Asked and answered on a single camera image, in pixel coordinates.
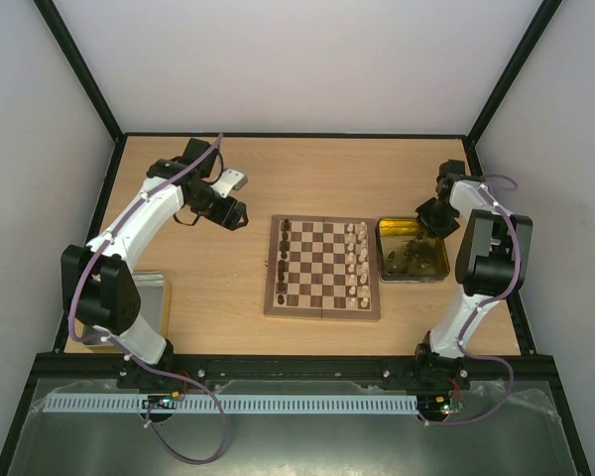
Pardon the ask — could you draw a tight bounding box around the gold tin with dark pieces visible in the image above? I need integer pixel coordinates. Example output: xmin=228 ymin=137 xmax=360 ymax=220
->
xmin=376 ymin=217 xmax=450 ymax=284

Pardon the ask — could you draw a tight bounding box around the wooden chess board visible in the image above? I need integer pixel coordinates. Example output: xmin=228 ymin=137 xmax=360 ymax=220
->
xmin=264 ymin=215 xmax=381 ymax=321

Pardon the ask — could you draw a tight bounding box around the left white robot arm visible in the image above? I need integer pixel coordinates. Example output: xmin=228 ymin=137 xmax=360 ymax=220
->
xmin=60 ymin=138 xmax=248 ymax=365

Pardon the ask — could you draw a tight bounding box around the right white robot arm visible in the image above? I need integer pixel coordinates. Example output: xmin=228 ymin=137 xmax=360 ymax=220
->
xmin=413 ymin=160 xmax=534 ymax=389

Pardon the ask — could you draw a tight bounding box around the row of dark chess pieces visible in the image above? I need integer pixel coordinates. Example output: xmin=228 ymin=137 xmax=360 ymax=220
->
xmin=276 ymin=219 xmax=291 ymax=304

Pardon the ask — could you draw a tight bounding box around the row of light chess pieces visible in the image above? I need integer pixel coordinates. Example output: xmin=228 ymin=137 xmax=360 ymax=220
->
xmin=344 ymin=221 xmax=372 ymax=311

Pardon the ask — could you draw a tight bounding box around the silver metal tray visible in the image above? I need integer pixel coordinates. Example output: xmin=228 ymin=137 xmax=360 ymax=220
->
xmin=133 ymin=272 xmax=173 ymax=338

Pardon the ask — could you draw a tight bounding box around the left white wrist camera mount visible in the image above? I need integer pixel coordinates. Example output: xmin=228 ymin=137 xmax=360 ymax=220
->
xmin=210 ymin=169 xmax=248 ymax=198

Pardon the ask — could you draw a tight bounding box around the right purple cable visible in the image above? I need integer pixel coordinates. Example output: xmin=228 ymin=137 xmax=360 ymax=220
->
xmin=420 ymin=173 xmax=521 ymax=427

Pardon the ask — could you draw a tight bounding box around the purple cable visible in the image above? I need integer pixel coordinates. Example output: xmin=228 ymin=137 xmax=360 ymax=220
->
xmin=420 ymin=173 xmax=521 ymax=427
xmin=66 ymin=131 xmax=229 ymax=465

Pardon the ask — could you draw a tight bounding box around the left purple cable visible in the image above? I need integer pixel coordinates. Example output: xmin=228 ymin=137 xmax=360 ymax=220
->
xmin=66 ymin=131 xmax=229 ymax=465

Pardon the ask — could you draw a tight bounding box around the black aluminium frame rail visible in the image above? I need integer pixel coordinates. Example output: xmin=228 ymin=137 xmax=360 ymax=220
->
xmin=29 ymin=349 xmax=556 ymax=391

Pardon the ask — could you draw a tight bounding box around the light blue slotted cable duct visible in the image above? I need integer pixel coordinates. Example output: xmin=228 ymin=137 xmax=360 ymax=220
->
xmin=42 ymin=394 xmax=417 ymax=416

